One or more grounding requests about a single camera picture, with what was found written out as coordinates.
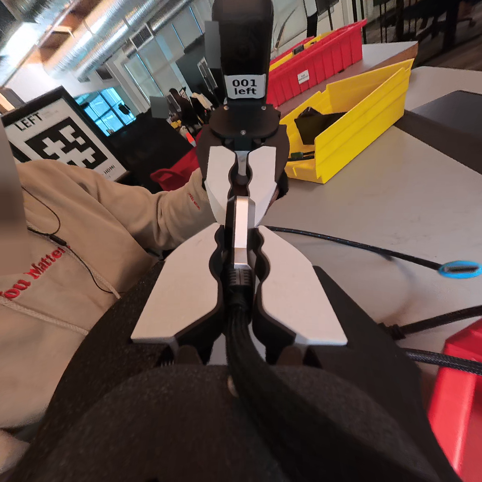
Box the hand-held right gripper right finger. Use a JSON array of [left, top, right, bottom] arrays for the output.
[[253, 224, 348, 347]]

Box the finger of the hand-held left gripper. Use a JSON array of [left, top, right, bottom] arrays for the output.
[[204, 145, 237, 223], [246, 145, 280, 227]]

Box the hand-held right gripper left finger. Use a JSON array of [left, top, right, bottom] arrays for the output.
[[130, 221, 226, 346]]

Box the black braided hdmi cable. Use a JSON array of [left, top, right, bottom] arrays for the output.
[[223, 195, 482, 482]]

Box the yellow storage bin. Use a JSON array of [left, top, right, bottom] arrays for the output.
[[280, 57, 415, 185], [270, 32, 325, 72]]

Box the person's left forearm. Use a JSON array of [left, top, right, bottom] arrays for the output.
[[75, 166, 213, 260]]

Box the red bag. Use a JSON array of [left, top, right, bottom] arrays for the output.
[[150, 149, 201, 193]]

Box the black bin divider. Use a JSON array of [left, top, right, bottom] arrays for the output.
[[294, 106, 348, 146]]

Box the black office chair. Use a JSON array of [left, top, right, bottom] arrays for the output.
[[108, 113, 196, 189]]

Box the large red storage bin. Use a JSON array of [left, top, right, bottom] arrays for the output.
[[268, 20, 368, 108]]

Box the person's torso in beige hoodie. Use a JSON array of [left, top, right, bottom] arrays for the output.
[[0, 160, 160, 430]]

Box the framed black white marker sign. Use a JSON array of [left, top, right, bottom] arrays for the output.
[[1, 85, 131, 182]]

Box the grey side table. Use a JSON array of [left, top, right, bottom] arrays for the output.
[[277, 41, 419, 118]]

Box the black earphone cable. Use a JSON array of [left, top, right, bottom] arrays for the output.
[[21, 185, 122, 300]]

